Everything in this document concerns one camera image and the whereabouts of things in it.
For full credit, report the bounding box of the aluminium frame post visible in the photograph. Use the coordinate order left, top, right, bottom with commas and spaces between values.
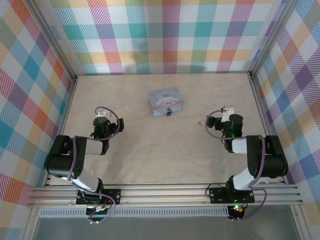
31, 0, 78, 82
248, 0, 297, 77

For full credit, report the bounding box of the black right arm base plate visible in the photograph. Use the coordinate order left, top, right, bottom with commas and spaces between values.
208, 186, 256, 204

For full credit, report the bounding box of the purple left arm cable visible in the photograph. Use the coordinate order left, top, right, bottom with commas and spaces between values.
67, 106, 121, 225

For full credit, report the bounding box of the blue cartoon tin box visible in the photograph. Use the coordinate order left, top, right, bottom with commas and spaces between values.
147, 86, 186, 117

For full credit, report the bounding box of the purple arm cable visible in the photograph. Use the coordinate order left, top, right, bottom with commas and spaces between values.
67, 106, 121, 225
205, 108, 268, 223

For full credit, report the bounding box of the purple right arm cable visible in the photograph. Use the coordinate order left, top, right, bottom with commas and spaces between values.
205, 108, 268, 223

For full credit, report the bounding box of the grey metal panel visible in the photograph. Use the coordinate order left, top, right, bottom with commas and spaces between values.
32, 216, 301, 240

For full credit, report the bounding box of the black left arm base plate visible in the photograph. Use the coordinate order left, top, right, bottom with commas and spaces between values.
75, 188, 123, 206

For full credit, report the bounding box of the long aluminium base rail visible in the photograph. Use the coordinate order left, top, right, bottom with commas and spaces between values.
27, 183, 305, 208

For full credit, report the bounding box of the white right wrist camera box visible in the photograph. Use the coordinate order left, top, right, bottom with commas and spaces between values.
221, 104, 236, 123

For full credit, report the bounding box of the aluminium side rail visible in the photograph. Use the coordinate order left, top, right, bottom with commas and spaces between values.
42, 74, 79, 188
249, 72, 288, 186

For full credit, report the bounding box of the grey slotted cable duct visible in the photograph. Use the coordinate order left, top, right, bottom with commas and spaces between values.
38, 206, 231, 219

